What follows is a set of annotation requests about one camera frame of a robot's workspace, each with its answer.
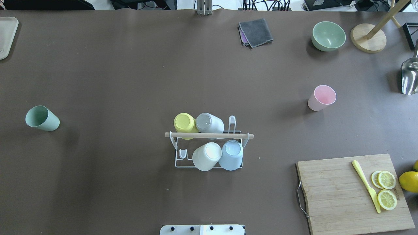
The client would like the pink plastic cup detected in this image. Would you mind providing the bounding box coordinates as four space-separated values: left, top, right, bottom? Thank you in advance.
307 85 336 111

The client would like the green plastic cup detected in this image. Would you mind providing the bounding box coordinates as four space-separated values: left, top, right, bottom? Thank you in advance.
25 105 60 132

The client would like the grey plastic cup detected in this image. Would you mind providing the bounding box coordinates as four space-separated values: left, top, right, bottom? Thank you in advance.
196 113 224 133

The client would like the yellow plastic cup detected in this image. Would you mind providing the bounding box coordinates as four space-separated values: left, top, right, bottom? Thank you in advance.
173 113 200 133

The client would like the white plastic cup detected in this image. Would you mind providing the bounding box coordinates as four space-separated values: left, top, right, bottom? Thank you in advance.
192 142 222 171

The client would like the light blue plastic cup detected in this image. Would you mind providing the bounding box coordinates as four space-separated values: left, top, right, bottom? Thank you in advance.
218 140 243 171

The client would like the purple cloth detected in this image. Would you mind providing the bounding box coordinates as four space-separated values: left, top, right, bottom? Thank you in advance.
238 27 249 46

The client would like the grey folded cloth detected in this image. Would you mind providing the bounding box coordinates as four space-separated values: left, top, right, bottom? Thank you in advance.
238 18 273 49

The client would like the green bowl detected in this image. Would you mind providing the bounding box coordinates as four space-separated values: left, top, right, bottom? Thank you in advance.
312 21 346 52

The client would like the yellow plastic knife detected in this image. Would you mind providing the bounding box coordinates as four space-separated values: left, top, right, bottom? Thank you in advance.
352 160 381 213

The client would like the bamboo cutting board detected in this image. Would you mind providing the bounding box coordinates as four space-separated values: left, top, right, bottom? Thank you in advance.
297 154 415 235

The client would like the wooden mug tree stand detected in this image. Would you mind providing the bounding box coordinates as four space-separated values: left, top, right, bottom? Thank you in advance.
350 0 410 54

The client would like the lemon slice upper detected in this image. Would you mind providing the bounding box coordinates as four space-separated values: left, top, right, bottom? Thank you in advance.
371 171 396 190

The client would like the lemon slice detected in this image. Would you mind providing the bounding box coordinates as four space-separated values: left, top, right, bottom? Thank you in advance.
371 171 396 190
377 189 397 210

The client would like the lemon slice lower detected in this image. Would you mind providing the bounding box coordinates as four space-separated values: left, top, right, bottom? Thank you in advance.
377 189 397 210

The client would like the metal scoop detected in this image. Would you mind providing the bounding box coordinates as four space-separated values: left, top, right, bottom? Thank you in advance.
401 42 418 95

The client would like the whole yellow lemon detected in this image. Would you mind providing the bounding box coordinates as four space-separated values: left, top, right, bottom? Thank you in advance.
398 171 418 193

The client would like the black tray with glasses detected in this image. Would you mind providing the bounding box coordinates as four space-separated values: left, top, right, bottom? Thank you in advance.
402 23 418 50

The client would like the beige tray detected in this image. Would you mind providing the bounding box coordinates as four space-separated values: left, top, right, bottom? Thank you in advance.
0 17 19 60

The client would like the white wire cup rack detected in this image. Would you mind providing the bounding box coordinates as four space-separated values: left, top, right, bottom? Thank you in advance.
165 116 254 169

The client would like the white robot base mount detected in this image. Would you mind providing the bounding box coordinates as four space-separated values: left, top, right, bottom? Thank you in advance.
159 224 246 235

